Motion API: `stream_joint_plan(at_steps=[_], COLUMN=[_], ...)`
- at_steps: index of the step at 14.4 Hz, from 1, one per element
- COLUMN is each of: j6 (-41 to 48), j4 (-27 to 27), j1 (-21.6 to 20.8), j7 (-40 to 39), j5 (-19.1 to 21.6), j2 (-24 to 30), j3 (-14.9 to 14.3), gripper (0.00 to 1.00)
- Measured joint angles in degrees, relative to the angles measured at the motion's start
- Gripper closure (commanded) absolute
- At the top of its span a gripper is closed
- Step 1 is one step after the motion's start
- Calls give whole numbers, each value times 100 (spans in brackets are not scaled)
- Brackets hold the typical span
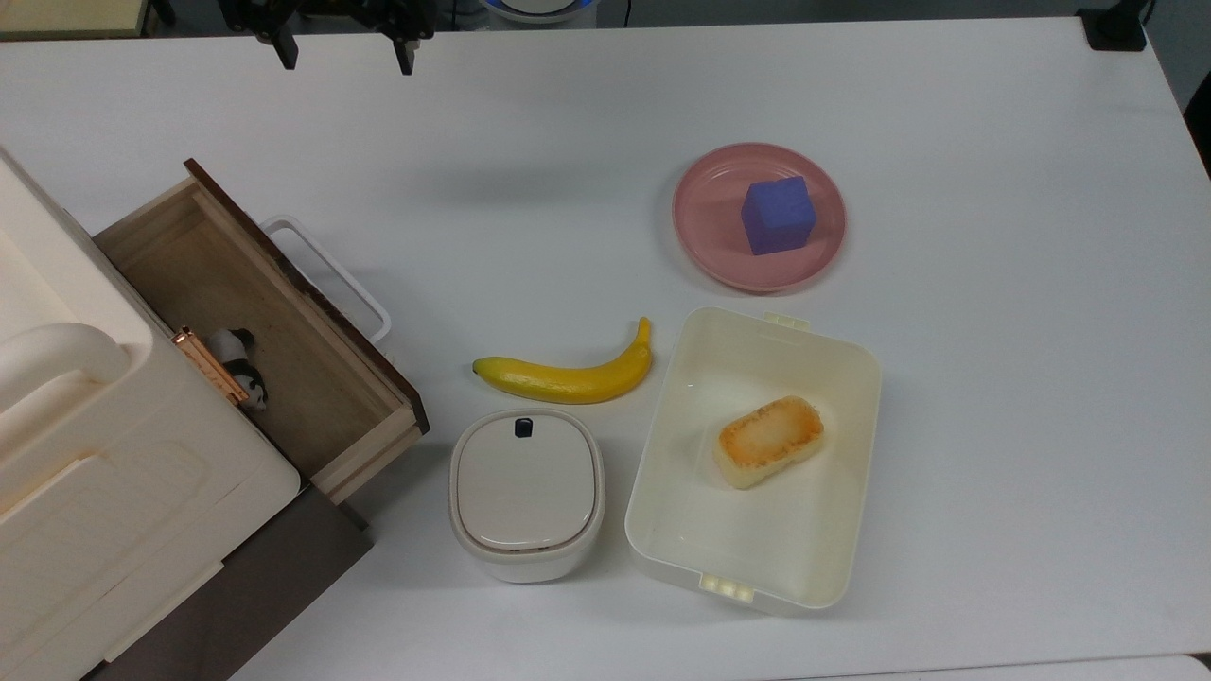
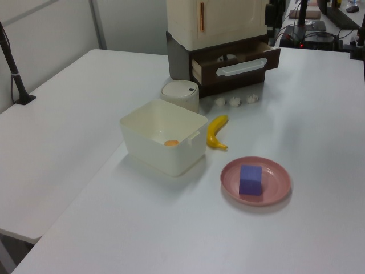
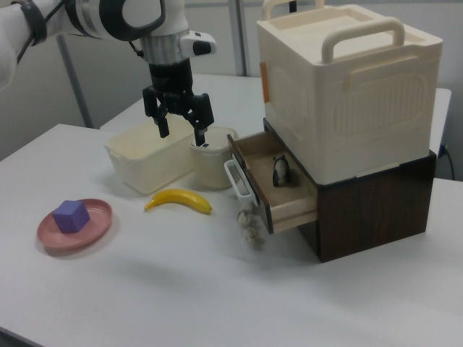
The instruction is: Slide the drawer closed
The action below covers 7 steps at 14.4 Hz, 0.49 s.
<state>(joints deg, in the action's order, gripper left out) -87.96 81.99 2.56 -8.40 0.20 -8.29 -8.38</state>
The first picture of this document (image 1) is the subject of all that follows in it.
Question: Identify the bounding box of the black and white panda toy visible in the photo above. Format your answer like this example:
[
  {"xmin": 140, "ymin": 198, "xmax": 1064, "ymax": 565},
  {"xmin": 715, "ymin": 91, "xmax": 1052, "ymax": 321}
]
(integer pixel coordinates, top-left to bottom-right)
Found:
[{"xmin": 203, "ymin": 326, "xmax": 272, "ymax": 413}]

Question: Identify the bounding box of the pink plate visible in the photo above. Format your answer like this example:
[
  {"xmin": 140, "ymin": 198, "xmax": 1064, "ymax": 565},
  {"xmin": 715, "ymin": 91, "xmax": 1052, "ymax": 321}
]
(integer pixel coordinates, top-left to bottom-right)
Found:
[{"xmin": 672, "ymin": 143, "xmax": 848, "ymax": 293}]

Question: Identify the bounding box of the cream plastic open box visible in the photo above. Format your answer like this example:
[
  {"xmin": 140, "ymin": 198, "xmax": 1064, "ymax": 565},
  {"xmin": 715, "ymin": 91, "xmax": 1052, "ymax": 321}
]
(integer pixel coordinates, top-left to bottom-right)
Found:
[{"xmin": 624, "ymin": 306, "xmax": 884, "ymax": 618}]

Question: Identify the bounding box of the dark brown cabinet base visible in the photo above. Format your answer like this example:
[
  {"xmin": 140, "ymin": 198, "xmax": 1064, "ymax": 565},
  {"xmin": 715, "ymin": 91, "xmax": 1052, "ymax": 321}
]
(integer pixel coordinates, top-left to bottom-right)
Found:
[{"xmin": 83, "ymin": 482, "xmax": 376, "ymax": 681}]

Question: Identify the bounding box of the small white lidded bin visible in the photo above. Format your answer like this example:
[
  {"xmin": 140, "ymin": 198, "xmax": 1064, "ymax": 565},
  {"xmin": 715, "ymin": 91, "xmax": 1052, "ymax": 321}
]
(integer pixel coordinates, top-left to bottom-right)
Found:
[{"xmin": 448, "ymin": 408, "xmax": 607, "ymax": 585}]

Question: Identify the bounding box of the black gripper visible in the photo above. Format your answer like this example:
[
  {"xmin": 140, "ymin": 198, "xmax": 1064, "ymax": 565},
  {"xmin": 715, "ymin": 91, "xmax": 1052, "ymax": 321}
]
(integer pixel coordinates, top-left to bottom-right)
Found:
[{"xmin": 218, "ymin": 0, "xmax": 438, "ymax": 77}]

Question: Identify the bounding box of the toasted bread piece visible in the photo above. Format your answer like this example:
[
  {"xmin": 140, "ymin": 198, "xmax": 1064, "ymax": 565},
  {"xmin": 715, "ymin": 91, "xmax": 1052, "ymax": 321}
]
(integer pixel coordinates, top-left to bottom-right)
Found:
[{"xmin": 712, "ymin": 395, "xmax": 826, "ymax": 491}]

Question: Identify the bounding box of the black table clamp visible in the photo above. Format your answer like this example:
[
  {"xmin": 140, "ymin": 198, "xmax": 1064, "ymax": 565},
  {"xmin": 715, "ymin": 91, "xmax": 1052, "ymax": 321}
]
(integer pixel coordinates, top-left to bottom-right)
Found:
[{"xmin": 1077, "ymin": 0, "xmax": 1150, "ymax": 52}]

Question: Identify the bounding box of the copper hinge strip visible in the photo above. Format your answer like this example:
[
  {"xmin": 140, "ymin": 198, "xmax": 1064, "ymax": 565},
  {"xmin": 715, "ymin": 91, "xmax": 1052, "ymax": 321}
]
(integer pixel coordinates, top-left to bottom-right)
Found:
[{"xmin": 171, "ymin": 326, "xmax": 252, "ymax": 407}]

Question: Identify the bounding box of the yellow banana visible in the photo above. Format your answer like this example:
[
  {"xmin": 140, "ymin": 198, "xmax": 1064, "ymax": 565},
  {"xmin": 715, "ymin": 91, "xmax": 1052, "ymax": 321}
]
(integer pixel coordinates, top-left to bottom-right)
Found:
[{"xmin": 472, "ymin": 317, "xmax": 654, "ymax": 406}]

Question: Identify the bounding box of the white drawer handle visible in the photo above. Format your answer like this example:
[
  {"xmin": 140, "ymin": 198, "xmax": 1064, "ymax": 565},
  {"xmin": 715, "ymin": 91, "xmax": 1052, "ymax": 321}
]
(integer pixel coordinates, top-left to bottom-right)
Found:
[{"xmin": 259, "ymin": 215, "xmax": 393, "ymax": 345}]

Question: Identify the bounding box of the beige desk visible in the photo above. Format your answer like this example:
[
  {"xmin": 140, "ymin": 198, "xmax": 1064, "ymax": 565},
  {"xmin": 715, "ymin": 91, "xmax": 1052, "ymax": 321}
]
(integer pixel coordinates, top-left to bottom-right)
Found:
[{"xmin": 0, "ymin": 0, "xmax": 160, "ymax": 42}]

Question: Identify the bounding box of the cream plastic storage cabinet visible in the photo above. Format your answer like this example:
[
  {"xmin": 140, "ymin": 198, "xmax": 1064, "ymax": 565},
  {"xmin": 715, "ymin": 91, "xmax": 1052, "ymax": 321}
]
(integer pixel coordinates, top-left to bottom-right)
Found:
[{"xmin": 0, "ymin": 149, "xmax": 304, "ymax": 681}]

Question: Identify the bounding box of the wooden drawer with brown front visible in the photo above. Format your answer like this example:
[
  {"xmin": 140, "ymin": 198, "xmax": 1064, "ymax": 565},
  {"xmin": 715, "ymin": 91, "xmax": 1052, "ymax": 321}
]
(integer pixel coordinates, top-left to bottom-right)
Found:
[{"xmin": 93, "ymin": 158, "xmax": 431, "ymax": 505}]

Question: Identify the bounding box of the blue cube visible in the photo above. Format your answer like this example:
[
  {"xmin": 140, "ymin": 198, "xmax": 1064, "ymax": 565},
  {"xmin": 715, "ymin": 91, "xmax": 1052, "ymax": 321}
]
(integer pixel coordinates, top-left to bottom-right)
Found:
[{"xmin": 740, "ymin": 176, "xmax": 817, "ymax": 257}]

